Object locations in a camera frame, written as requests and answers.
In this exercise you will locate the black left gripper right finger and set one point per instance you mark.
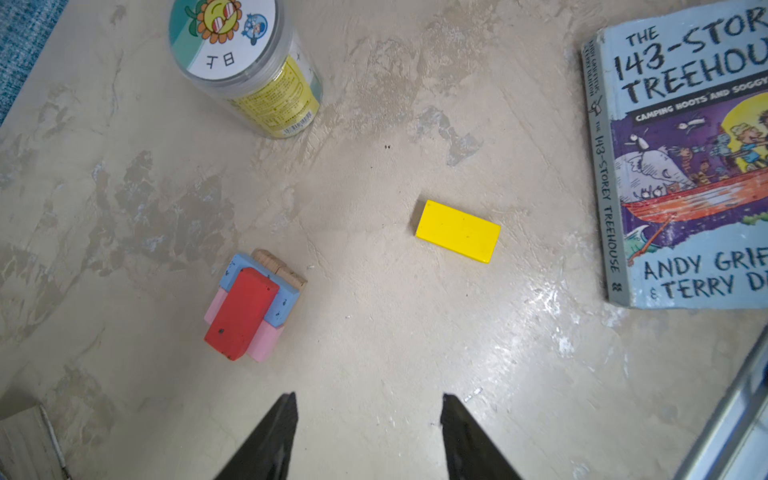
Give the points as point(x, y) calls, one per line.
point(470, 453)

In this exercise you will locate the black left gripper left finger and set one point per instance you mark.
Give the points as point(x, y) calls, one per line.
point(266, 452)

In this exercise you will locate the pink wood block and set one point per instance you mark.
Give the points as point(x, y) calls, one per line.
point(265, 339)

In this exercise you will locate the red wood block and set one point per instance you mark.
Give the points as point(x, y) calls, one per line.
point(241, 313)

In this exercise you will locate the light blue wood block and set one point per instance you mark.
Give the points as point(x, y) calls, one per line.
point(285, 299)

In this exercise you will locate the natural wood block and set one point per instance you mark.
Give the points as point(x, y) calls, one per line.
point(291, 277)
point(268, 260)

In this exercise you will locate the yellow rectangular wood block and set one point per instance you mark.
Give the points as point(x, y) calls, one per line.
point(457, 231)

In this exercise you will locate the blue treehouse paperback book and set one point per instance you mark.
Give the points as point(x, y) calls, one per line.
point(30, 448)

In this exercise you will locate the sunflower seed can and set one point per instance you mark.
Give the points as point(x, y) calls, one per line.
point(247, 55)

